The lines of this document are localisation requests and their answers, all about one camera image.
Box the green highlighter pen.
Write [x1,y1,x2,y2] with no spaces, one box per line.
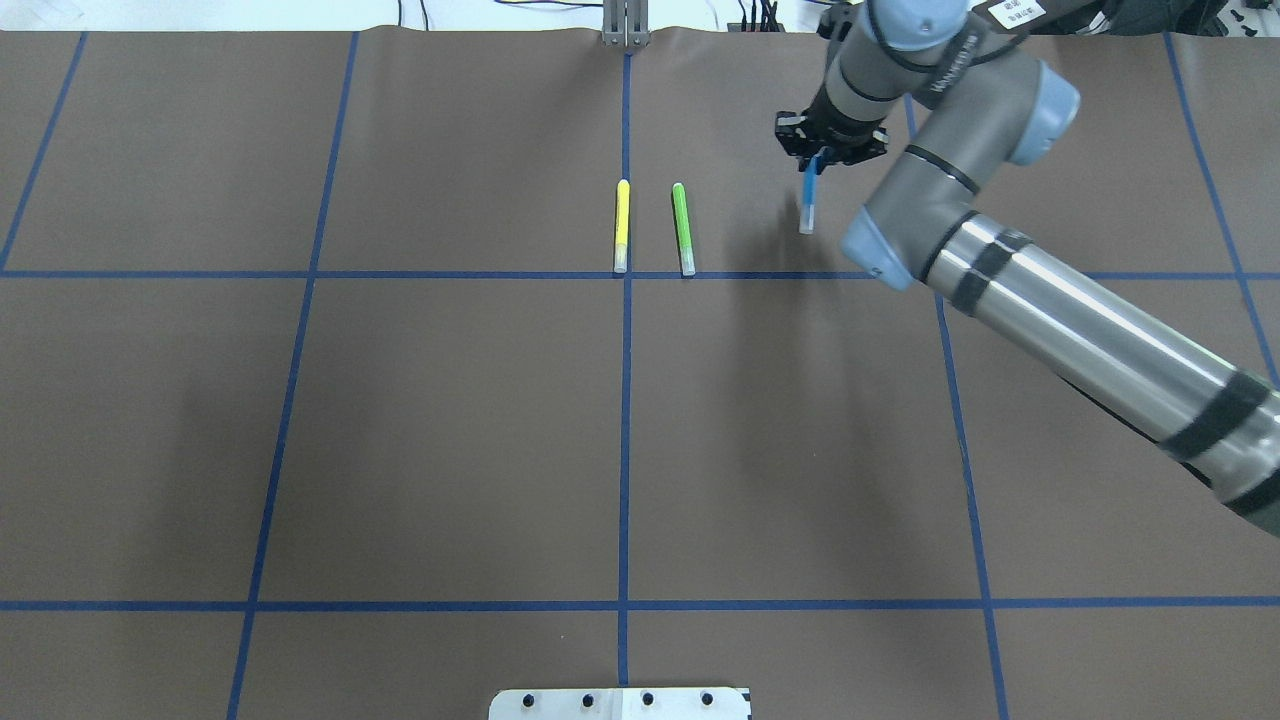
[671,182,698,277]

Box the blue highlighter pen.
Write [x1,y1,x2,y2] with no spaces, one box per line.
[797,147,827,234]

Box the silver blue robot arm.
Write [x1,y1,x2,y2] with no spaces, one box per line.
[773,1,1277,536]

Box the aluminium frame post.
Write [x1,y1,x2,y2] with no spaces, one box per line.
[602,0,650,51]

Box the yellow highlighter pen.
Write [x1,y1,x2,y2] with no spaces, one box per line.
[612,178,631,275]

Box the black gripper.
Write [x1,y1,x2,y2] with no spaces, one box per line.
[774,111,890,169]

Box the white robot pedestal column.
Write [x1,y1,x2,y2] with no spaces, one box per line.
[488,685,753,719]

